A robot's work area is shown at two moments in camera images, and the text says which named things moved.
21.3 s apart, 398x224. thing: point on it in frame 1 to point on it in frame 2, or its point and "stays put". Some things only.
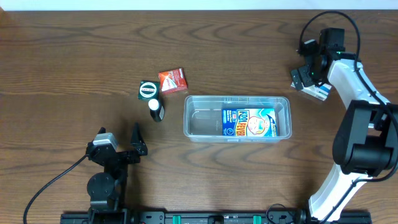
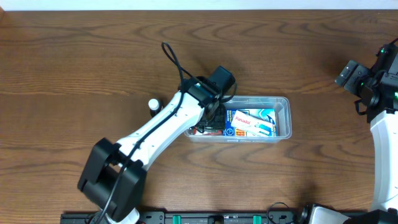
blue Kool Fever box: [251, 122] stays put
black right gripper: [302, 76] to [347, 77]
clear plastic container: [203, 117] stays put
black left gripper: [123, 155] to [216, 117]
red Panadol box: [172, 79] to [208, 132]
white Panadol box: [321, 91] to [253, 125]
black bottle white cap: [157, 110] stays put
